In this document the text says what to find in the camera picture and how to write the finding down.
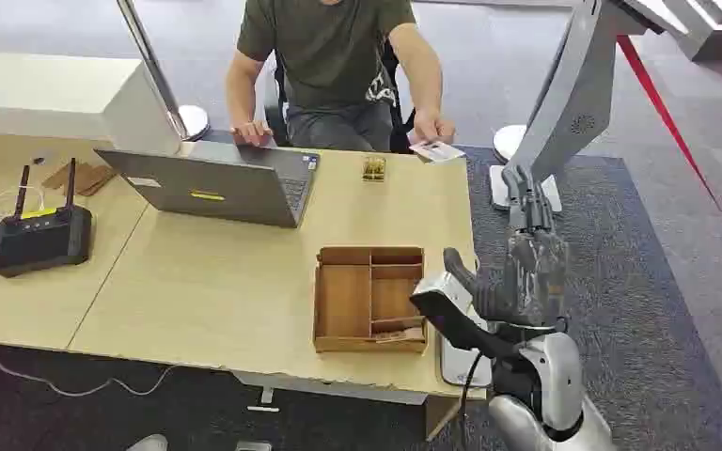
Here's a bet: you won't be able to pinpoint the brown cardboard pieces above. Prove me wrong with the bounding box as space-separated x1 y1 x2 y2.
41 162 117 198

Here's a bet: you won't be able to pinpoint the metal pole with round base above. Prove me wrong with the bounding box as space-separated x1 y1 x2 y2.
116 0 212 143

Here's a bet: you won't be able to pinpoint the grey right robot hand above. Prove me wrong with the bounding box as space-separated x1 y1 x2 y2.
443 163 571 329

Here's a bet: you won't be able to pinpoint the black router with antennas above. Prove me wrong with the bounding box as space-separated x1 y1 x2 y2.
0 157 94 279

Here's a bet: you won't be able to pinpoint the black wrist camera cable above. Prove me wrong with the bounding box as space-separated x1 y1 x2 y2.
458 350 485 451

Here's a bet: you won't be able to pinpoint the person's right hand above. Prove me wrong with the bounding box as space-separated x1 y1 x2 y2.
230 120 275 148

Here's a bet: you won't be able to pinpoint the white flat plate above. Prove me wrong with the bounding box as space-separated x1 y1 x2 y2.
438 316 494 389

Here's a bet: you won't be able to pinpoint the black chair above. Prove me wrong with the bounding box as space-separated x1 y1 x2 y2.
263 39 416 155

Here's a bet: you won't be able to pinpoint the card in wooden box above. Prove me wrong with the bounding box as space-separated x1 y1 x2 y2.
373 328 426 346

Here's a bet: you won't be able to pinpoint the person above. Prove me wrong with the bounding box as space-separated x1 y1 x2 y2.
224 0 457 155

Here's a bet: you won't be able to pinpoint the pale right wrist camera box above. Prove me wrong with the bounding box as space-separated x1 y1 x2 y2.
409 272 523 361

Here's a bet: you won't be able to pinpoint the white cabinet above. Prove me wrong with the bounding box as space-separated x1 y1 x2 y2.
0 51 183 158

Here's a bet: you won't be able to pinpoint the white floor cable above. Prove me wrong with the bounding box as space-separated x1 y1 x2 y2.
0 348 180 399

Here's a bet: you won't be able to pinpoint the small brass holder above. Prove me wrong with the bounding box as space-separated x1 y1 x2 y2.
362 155 387 183

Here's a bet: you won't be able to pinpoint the white printed card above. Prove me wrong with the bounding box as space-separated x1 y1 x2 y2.
408 140 466 165

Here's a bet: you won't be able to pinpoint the person's left hand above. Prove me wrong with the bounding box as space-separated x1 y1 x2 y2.
412 108 457 147

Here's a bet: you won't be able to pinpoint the red floor tape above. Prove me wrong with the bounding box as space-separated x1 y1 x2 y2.
615 35 722 272

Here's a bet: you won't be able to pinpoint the wooden compartment box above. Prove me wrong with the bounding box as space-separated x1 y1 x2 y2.
312 246 430 355

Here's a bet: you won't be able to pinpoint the grey laptop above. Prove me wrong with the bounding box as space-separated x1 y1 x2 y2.
94 139 322 229

